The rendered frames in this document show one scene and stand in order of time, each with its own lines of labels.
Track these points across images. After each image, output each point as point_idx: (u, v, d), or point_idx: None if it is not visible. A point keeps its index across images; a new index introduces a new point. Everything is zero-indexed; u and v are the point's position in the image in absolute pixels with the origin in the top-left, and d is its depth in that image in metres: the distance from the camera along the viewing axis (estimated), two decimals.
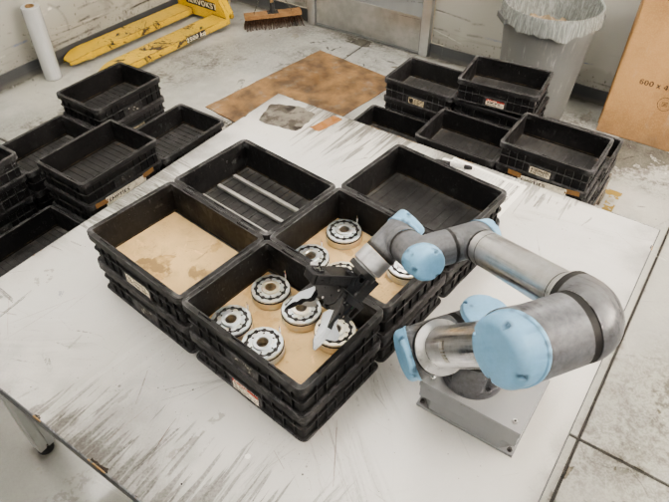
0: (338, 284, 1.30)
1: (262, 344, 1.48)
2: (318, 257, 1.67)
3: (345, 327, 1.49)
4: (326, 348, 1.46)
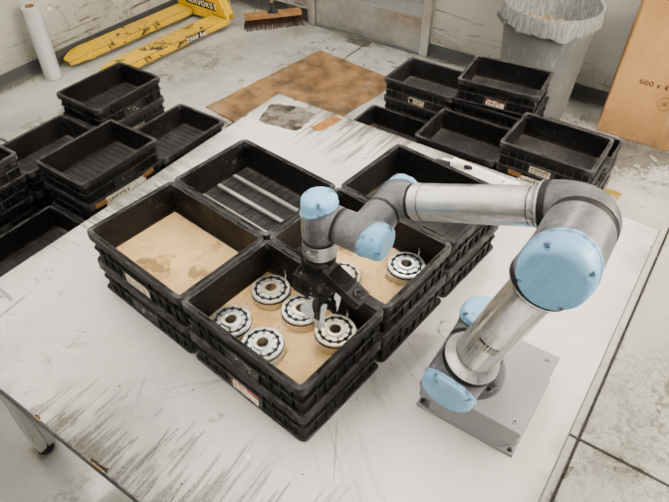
0: None
1: (262, 344, 1.48)
2: None
3: (345, 327, 1.49)
4: (326, 348, 1.46)
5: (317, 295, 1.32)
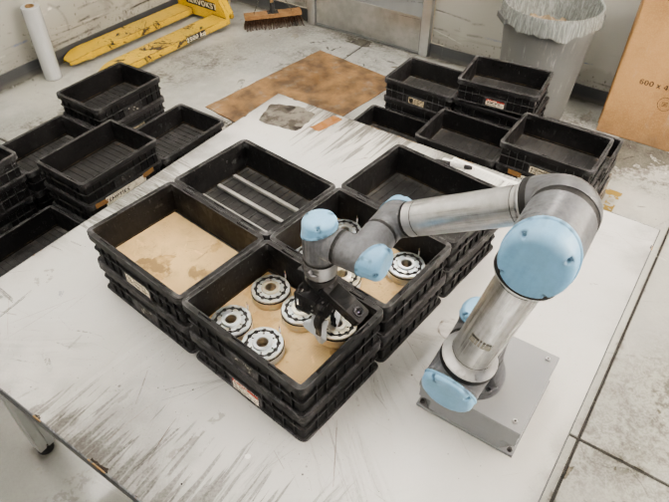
0: None
1: (262, 344, 1.48)
2: None
3: (346, 322, 1.48)
4: (327, 341, 1.44)
5: (318, 313, 1.36)
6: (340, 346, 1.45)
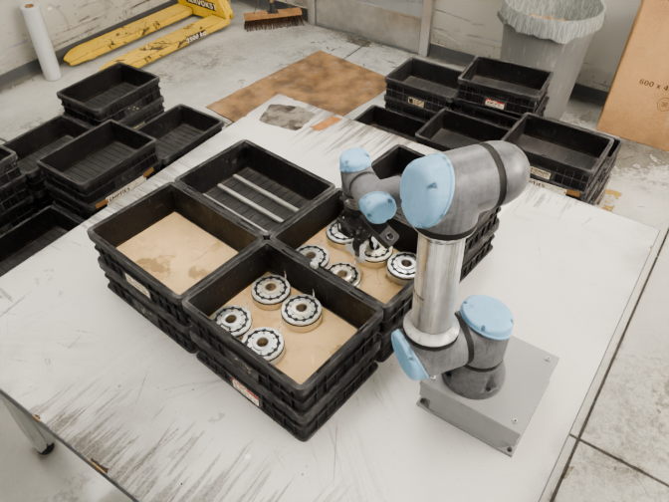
0: None
1: (262, 344, 1.48)
2: (318, 257, 1.67)
3: (383, 246, 1.71)
4: (365, 261, 1.68)
5: (355, 236, 1.59)
6: (377, 266, 1.68)
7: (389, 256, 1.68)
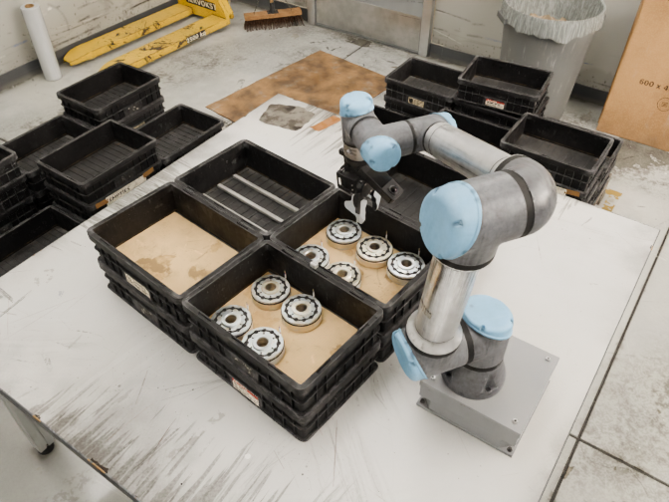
0: None
1: (262, 344, 1.48)
2: (318, 257, 1.67)
3: (383, 246, 1.71)
4: (365, 261, 1.68)
5: (356, 190, 1.49)
6: (377, 266, 1.68)
7: (389, 256, 1.68)
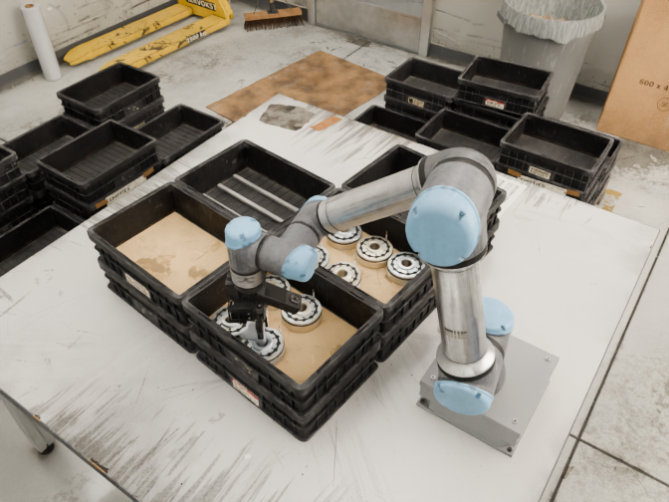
0: None
1: None
2: (318, 257, 1.67)
3: (383, 246, 1.71)
4: (365, 261, 1.68)
5: (257, 317, 1.38)
6: (377, 266, 1.68)
7: (389, 256, 1.68)
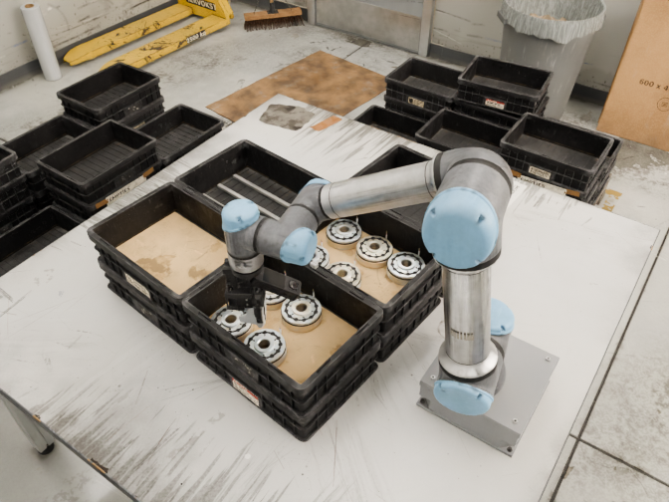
0: None
1: (263, 346, 1.48)
2: (318, 257, 1.67)
3: (383, 246, 1.71)
4: (365, 261, 1.68)
5: (256, 305, 1.35)
6: (377, 266, 1.68)
7: (389, 256, 1.68)
